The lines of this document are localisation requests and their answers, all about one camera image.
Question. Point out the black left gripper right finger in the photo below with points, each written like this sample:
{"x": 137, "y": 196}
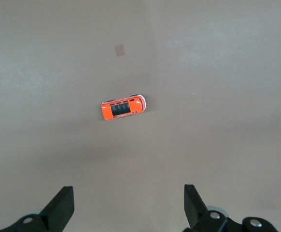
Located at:
{"x": 196, "y": 212}

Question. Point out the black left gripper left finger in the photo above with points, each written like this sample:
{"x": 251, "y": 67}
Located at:
{"x": 60, "y": 207}

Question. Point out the orange toy bus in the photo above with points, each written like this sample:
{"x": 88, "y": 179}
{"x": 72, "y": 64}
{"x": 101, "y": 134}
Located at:
{"x": 108, "y": 113}

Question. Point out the faint brown tape square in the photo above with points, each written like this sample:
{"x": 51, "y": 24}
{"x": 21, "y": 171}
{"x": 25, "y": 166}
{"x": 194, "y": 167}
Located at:
{"x": 120, "y": 50}

